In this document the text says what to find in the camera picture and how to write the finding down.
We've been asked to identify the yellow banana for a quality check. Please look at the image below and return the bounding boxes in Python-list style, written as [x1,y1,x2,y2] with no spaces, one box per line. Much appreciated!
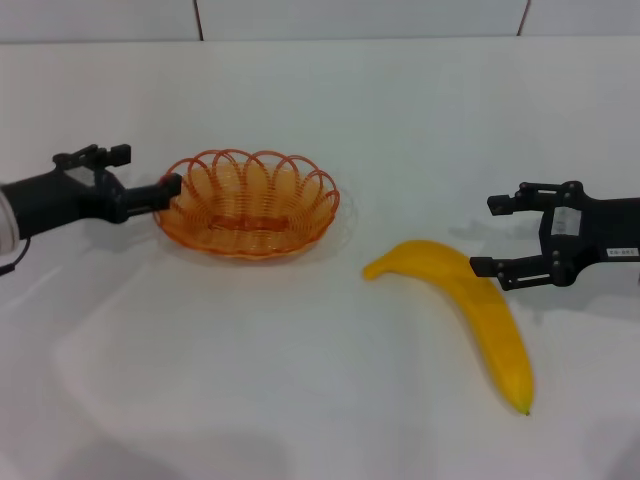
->
[362,239,535,416]

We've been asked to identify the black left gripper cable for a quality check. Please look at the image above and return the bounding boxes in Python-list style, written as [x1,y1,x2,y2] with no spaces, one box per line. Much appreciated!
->
[0,237,32,276]

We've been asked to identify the orange plastic wire basket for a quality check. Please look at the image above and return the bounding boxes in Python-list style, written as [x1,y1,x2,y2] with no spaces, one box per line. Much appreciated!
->
[152,147,342,260]

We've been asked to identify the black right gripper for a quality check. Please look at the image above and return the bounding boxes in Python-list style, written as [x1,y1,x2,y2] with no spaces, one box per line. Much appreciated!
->
[469,179,640,293]

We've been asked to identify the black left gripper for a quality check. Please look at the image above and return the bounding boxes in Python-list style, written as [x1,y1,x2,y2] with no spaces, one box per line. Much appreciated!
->
[1,143,184,239]

